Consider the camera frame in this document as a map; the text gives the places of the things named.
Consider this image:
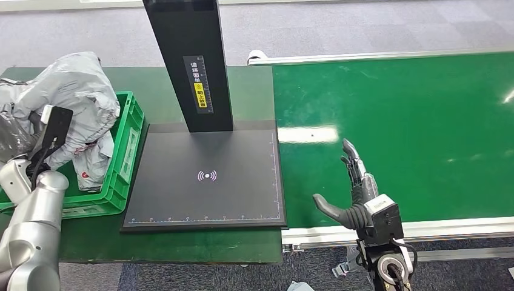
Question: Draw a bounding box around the large grey courier bag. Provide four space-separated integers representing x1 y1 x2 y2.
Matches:
0 51 121 172

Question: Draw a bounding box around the white conveyor end cap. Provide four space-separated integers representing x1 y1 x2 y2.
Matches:
246 48 267 66

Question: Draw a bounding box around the green conveyor belt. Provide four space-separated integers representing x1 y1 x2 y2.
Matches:
272 51 514 230

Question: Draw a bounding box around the ruler label with yellow patch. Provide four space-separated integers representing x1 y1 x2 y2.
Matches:
182 55 215 115

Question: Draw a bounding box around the black scanner column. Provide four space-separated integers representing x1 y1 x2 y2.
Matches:
142 0 235 133

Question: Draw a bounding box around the green plastic crate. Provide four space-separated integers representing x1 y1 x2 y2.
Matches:
0 91 145 220

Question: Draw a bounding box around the small grey courier bag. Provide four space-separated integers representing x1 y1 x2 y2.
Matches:
71 132 115 192

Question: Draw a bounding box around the black scanner base plate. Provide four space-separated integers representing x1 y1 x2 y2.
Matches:
119 119 288 234

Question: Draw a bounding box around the aluminium conveyor frame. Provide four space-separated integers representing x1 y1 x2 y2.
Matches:
246 47 514 264

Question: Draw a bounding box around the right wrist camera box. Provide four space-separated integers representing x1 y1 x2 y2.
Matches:
362 193 405 246

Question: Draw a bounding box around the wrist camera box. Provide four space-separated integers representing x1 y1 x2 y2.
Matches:
30 104 75 161
362 193 405 246

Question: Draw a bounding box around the grey metal bracket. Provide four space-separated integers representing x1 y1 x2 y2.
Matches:
332 246 363 279

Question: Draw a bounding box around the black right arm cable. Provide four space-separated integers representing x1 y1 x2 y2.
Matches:
391 238 419 275

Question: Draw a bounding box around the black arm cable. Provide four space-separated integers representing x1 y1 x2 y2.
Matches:
29 140 58 190
391 238 419 275

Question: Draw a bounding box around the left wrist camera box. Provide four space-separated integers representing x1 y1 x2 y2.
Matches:
30 104 75 161

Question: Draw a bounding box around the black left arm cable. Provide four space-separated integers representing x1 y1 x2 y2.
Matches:
29 140 58 190

